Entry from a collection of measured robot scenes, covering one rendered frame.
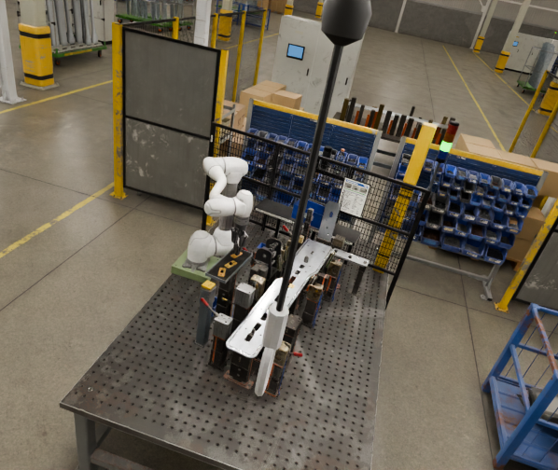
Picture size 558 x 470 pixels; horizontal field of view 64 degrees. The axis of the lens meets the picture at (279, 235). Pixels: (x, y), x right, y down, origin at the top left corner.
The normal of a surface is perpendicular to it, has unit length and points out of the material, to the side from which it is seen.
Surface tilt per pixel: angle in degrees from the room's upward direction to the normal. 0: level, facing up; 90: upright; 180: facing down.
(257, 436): 0
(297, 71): 90
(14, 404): 0
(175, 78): 90
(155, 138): 89
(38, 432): 0
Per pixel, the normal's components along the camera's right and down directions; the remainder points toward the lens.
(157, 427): 0.17, -0.85
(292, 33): -0.25, 0.46
